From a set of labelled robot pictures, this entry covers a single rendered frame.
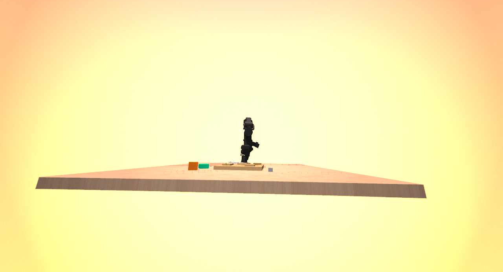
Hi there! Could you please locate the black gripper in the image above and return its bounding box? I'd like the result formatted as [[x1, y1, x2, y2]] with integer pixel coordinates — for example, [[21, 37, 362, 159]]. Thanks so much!
[[241, 138, 253, 160]]

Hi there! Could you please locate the orange block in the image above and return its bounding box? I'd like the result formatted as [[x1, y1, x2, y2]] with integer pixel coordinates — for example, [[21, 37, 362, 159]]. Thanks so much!
[[188, 162, 198, 170]]

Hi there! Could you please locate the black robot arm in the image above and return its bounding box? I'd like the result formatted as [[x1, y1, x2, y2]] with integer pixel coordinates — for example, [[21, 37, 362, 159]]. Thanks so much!
[[240, 117, 259, 163]]

